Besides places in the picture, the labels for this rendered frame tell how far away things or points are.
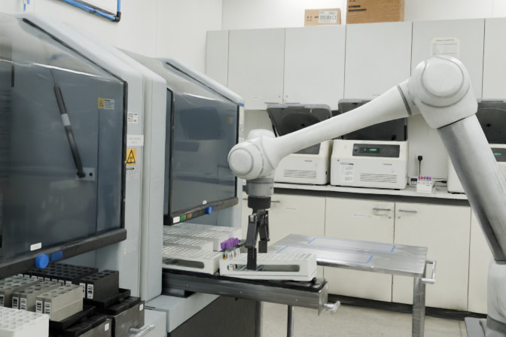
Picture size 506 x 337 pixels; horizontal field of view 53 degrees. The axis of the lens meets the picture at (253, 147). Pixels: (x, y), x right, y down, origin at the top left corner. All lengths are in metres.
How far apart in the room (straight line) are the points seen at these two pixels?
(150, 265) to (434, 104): 0.96
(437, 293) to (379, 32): 2.02
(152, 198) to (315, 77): 2.83
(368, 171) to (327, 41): 1.14
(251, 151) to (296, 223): 2.64
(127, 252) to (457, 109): 0.97
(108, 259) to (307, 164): 2.62
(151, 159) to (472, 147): 0.91
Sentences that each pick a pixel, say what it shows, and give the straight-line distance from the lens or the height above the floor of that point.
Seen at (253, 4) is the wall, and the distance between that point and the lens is 4.89.
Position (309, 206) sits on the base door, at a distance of 3.95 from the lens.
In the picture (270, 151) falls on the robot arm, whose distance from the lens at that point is 1.41.
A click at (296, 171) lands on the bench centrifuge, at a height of 1.00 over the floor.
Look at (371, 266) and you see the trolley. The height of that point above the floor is 0.82.
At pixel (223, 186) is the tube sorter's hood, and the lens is 2.07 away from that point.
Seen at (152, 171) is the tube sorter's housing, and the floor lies 1.14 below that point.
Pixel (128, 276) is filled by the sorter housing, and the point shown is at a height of 0.85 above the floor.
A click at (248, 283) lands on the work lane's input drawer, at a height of 0.80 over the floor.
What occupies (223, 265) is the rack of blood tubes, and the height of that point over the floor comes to 0.85.
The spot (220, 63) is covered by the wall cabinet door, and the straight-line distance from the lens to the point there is 4.52.
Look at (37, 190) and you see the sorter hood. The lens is 1.18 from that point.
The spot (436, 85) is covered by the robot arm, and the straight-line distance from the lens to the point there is 1.31.
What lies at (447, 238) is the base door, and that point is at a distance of 3.88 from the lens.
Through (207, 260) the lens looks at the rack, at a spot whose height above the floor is 0.86.
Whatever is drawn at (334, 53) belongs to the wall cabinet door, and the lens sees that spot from 4.24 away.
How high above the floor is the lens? 1.26
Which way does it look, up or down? 1 degrees down
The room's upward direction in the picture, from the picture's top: 2 degrees clockwise
